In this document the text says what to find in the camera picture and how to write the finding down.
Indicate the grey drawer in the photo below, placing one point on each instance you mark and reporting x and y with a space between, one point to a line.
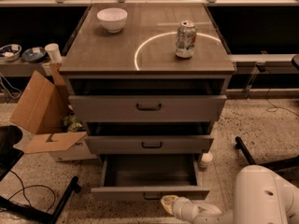
155 108
162 144
149 178

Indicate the grey drawer cabinet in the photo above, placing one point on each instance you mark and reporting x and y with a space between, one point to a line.
141 60

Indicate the blue patterned bowl left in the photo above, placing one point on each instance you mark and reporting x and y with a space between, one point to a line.
10 53

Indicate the white ceramic bowl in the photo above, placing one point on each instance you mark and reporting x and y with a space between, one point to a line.
112 19

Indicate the grey middle drawer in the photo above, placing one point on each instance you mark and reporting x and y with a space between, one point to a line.
162 144

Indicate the black stand leg right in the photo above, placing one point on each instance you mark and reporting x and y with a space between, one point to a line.
273 165

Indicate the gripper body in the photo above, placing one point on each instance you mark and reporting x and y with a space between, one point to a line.
179 206

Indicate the green packaging in box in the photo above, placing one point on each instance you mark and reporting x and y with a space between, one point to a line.
71 124

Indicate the black chair seat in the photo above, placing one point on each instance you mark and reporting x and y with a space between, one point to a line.
9 155

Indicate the white paper cup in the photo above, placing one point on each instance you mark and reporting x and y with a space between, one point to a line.
53 50

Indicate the blue bowl right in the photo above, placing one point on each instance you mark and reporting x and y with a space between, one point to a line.
34 55

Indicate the grey top drawer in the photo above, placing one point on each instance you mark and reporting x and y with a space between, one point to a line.
155 108

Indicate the open cardboard box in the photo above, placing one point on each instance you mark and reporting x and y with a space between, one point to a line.
40 111

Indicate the crushed soda can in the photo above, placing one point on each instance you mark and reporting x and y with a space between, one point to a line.
186 37

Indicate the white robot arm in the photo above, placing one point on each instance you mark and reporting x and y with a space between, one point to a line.
261 197

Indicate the grey bottom drawer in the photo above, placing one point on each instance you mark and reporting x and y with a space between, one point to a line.
149 178

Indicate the low grey side shelf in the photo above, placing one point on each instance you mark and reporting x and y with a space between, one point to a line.
21 68

